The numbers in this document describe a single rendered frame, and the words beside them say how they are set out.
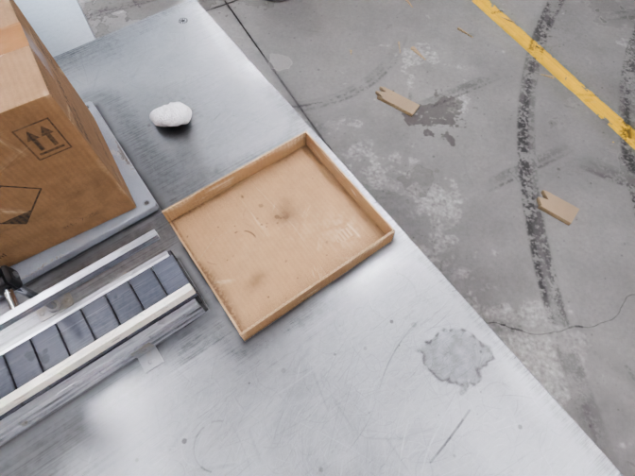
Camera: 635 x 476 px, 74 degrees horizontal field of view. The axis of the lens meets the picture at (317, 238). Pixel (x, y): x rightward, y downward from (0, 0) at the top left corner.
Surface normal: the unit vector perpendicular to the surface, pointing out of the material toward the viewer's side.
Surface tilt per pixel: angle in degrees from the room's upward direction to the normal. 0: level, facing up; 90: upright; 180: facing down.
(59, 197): 90
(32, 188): 90
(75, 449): 0
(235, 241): 0
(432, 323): 0
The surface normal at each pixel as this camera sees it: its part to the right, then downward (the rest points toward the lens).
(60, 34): 0.00, -0.44
